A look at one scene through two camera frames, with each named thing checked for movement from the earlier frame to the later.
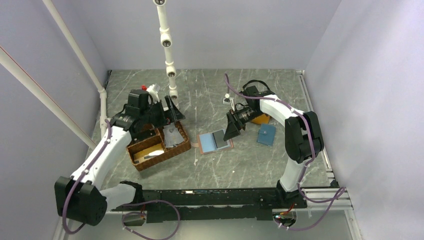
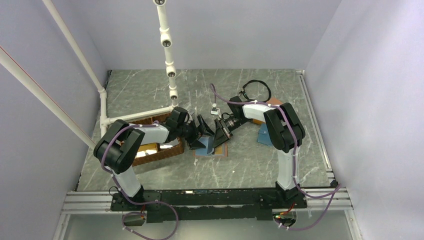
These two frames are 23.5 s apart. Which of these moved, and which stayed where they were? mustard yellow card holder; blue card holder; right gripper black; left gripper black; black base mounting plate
Moved: right gripper black; left gripper black
Stayed: black base mounting plate; blue card holder; mustard yellow card holder
